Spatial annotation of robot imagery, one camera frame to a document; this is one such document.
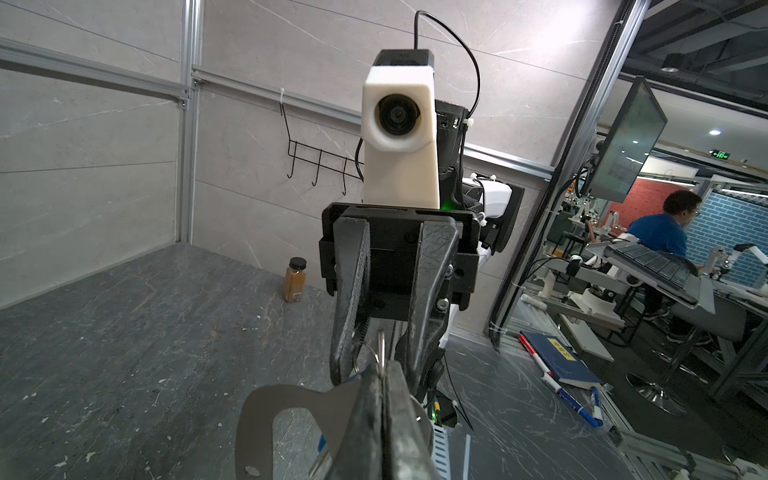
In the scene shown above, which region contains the person in blue shirt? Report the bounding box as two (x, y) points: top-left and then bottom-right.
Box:
(627, 190), (702, 344)

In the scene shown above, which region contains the red white pen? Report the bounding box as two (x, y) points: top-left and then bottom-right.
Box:
(518, 331), (604, 428)

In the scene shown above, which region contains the brown spice bottle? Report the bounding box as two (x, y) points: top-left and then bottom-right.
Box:
(283, 257), (307, 303)

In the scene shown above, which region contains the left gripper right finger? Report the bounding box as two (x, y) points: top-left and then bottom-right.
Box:
(382, 361), (439, 479)

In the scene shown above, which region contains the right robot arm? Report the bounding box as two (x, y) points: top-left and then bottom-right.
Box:
(319, 101), (524, 399)

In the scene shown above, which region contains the black monitor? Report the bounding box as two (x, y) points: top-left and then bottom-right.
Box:
(584, 77), (668, 203)

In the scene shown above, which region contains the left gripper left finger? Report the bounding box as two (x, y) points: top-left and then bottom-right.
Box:
(326, 366), (384, 480)

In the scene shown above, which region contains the blue book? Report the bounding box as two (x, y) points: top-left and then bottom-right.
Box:
(519, 331), (602, 390)

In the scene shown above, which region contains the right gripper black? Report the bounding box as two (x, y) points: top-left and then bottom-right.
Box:
(319, 202), (480, 396)

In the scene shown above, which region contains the silver keyring chain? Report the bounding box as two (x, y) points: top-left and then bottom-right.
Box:
(350, 329), (388, 379)

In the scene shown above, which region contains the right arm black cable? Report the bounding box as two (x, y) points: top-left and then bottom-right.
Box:
(412, 10), (483, 121)

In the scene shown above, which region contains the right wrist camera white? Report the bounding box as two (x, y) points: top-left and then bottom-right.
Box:
(361, 49), (440, 209)

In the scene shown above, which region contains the black wire hook rack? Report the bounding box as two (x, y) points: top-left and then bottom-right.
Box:
(278, 100), (363, 196)

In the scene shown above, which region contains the silver metal plate keychain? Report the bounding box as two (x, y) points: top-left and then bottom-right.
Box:
(233, 374), (433, 480)

